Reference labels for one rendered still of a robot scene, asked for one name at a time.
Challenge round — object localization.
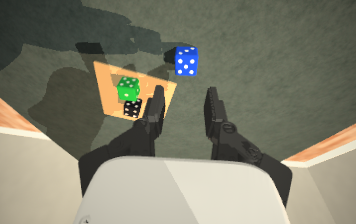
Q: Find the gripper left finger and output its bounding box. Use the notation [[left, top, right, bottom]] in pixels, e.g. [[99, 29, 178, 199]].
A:
[[78, 85, 166, 198]]

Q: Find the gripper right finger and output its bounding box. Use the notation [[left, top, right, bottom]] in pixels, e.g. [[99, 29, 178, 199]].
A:
[[204, 87, 293, 210]]

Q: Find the green die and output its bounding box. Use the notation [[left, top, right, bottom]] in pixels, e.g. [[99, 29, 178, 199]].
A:
[[116, 77, 140, 102]]

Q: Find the black die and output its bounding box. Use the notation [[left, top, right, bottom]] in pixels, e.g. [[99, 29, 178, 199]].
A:
[[123, 99, 143, 118]]

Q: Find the orange flat mat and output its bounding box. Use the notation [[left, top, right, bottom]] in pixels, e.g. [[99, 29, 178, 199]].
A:
[[94, 61, 177, 121]]

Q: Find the blue die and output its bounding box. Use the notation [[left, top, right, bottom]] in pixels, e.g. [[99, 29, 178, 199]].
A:
[[175, 47, 198, 76]]

